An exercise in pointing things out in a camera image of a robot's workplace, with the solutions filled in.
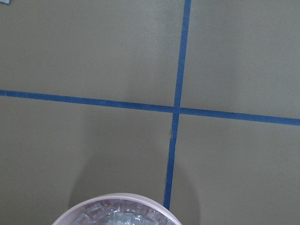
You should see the clear ice cubes pile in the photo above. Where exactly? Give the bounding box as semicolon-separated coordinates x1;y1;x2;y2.
71;199;173;225

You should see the pink bowl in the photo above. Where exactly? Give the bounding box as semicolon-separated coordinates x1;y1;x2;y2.
54;193;181;225

